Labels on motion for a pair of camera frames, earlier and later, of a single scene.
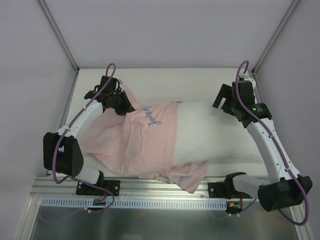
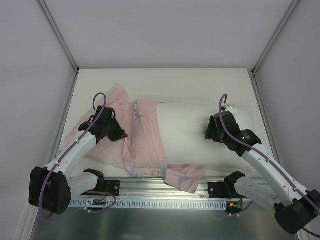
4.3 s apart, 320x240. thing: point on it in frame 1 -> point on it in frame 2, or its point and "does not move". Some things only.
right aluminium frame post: [290, 11] does not move
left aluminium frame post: [59, 34] does not move
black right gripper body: [225, 99] -> [213, 128]
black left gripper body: [123, 105] -> [114, 131]
